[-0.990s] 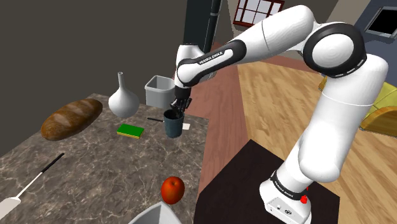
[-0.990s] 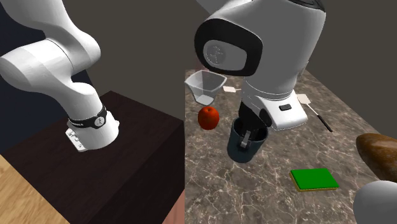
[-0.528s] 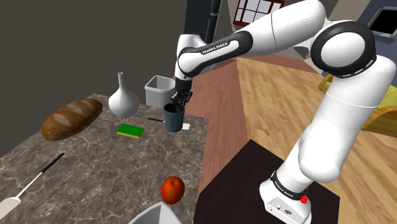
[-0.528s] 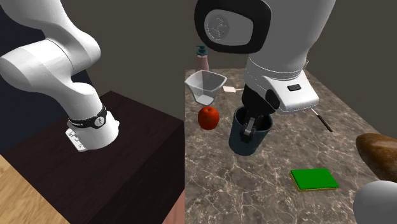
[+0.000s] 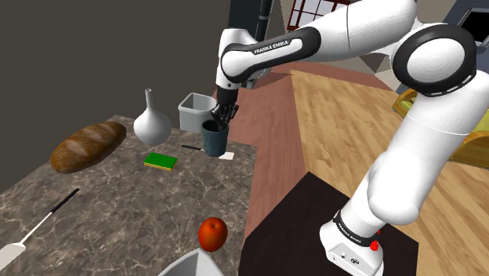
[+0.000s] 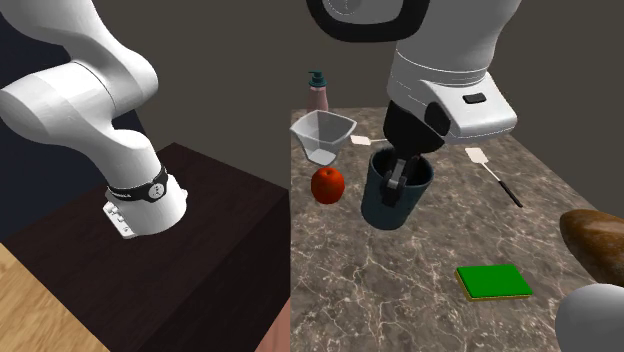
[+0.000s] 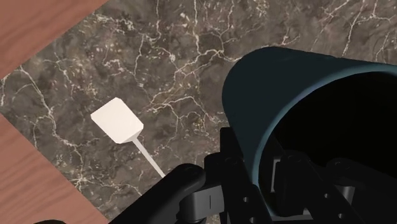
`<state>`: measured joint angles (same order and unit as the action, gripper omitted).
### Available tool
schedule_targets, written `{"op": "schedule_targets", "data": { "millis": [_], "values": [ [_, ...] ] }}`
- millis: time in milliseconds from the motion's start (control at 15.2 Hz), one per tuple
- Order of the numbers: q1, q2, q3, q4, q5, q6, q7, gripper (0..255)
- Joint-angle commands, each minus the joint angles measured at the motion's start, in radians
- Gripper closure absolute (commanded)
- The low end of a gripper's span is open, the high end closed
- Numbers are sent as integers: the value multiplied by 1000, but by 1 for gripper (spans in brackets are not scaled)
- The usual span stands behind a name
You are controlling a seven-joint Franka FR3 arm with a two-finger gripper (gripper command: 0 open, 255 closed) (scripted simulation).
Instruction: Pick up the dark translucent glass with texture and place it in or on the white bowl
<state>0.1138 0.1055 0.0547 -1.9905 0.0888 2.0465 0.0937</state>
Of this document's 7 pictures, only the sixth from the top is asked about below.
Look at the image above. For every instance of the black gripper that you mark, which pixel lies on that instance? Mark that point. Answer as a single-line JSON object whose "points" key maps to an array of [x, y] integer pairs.
{"points": [[409, 131]]}

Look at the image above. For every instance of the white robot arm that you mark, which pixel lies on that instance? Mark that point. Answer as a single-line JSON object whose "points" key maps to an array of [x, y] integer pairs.
{"points": [[88, 107]]}

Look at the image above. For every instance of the dark teal cup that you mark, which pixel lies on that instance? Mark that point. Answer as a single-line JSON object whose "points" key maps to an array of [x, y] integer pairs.
{"points": [[382, 212]]}

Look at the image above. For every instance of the small white spatula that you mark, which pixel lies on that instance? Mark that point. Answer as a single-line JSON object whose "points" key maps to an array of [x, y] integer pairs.
{"points": [[362, 140]]}

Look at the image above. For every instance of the red apple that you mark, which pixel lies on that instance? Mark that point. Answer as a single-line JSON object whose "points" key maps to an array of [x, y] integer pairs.
{"points": [[327, 186]]}

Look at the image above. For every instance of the clear measuring cup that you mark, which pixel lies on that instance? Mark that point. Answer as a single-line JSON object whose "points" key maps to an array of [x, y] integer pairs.
{"points": [[322, 131]]}

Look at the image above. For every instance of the pink soap dispenser teal pump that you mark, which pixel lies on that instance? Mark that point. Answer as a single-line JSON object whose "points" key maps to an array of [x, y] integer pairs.
{"points": [[317, 97]]}

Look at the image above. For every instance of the green sponge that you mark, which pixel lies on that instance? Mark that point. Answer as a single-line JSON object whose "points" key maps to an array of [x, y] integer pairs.
{"points": [[492, 280]]}

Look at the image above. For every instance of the brown bread loaf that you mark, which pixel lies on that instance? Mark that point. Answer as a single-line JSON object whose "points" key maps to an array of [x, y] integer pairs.
{"points": [[594, 241]]}

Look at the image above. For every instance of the dark wooden robot stand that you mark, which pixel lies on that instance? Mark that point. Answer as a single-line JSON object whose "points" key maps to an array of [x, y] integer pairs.
{"points": [[204, 253]]}

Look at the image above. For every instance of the grey round object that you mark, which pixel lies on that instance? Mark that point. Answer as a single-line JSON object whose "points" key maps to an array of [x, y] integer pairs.
{"points": [[592, 322]]}

